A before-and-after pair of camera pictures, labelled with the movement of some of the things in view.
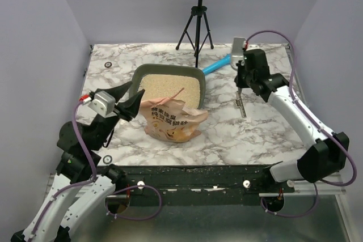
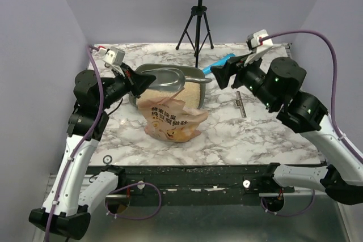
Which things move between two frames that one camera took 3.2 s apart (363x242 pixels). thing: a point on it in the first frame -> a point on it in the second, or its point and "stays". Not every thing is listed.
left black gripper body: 104,130 -> 116,88
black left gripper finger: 128,109 -> 139,82
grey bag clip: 239,103 stays
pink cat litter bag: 167,120 stays
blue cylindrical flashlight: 225,60 stays
